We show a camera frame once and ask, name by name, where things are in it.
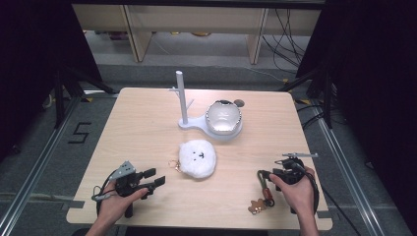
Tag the black curtain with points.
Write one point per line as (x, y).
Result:
(373, 82)
(36, 49)

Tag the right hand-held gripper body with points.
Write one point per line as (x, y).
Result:
(290, 172)

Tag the small dark round disc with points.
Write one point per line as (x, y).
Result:
(239, 103)

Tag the white branched key stand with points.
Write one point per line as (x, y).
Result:
(181, 98)

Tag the person's left hand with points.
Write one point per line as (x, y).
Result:
(113, 205)

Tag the person's right hand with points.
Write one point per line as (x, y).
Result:
(298, 196)

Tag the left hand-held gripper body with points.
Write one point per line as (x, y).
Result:
(126, 183)

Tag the yellow object under desk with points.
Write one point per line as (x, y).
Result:
(200, 33)

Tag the light wooden desk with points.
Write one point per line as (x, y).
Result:
(196, 18)

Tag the black tripod stand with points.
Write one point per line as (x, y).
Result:
(319, 88)
(67, 88)

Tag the grey tape strip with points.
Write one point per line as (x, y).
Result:
(73, 205)
(324, 214)

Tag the aluminium floor rail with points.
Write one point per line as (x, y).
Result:
(36, 167)
(350, 183)

